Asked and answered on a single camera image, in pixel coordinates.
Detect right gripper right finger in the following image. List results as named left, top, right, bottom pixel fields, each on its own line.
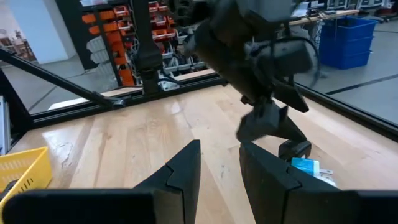
left=239, top=142, right=358, bottom=224

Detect silver aluminium extrusion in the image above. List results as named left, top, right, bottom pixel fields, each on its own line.
left=0, top=95, right=7, bottom=155

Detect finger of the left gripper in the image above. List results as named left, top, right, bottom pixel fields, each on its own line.
left=272, top=81, right=310, bottom=114
left=235, top=102, right=308, bottom=144

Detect black wall charger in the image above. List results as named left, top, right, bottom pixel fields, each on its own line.
left=278, top=139, right=312, bottom=162

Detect cyan wall charger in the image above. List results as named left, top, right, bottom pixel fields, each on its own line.
left=291, top=157, right=321, bottom=177

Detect blue stacked storage bins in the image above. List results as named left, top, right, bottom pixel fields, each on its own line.
left=318, top=17, right=379, bottom=70

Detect shelf with orange bins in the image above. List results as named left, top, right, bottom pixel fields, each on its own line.
left=55, top=0, right=218, bottom=88

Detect black aluminium table frame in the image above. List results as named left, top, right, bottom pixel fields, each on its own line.
left=0, top=46, right=398, bottom=142

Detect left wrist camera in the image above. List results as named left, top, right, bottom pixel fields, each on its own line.
left=248, top=39, right=315, bottom=77

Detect metal corner bracket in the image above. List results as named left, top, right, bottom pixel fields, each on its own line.
left=157, top=70, right=181, bottom=91

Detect yellow slotted plastic basket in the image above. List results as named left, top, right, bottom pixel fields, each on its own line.
left=0, top=146, right=53, bottom=215

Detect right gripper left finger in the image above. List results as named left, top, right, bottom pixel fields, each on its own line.
left=133, top=139, right=201, bottom=224

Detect long wooden table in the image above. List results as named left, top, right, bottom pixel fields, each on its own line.
left=289, top=9, right=360, bottom=26

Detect white wall charger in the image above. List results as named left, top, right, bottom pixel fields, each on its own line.
left=313, top=167, right=339, bottom=188

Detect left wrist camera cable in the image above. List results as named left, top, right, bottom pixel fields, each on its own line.
left=269, top=34, right=322, bottom=90

